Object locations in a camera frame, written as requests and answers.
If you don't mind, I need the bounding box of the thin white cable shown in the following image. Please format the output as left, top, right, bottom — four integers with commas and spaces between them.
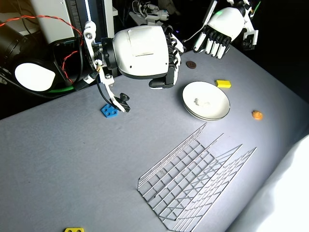
183, 25, 206, 43

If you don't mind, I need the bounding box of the thick green cable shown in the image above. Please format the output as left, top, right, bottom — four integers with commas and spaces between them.
48, 86, 75, 94

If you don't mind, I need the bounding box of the blue pentagon block with holes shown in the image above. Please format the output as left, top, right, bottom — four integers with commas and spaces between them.
100, 103, 120, 118

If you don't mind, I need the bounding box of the red twisted cable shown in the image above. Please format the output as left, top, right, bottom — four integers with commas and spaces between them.
0, 15, 84, 84

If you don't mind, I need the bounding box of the grey table cloth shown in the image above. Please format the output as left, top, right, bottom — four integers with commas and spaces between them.
0, 44, 309, 232

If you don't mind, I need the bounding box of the grey cable adapter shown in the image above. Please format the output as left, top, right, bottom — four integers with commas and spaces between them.
203, 0, 217, 26

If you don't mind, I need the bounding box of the silver wire dish rack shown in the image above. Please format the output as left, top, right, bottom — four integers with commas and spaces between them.
137, 122, 258, 230

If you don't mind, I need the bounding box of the spare white robot hand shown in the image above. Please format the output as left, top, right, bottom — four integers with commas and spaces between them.
129, 0, 169, 26

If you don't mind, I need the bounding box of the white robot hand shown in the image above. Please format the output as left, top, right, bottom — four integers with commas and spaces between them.
192, 6, 246, 60
112, 24, 187, 90

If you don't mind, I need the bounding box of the yellow rectangular block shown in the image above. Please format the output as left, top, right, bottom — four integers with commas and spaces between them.
215, 79, 232, 89

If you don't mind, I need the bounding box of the white plate with dark rim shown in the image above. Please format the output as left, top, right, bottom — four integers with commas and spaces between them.
182, 81, 231, 120
183, 101, 229, 122

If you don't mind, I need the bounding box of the white column with black rail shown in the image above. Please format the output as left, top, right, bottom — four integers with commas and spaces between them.
30, 0, 119, 44

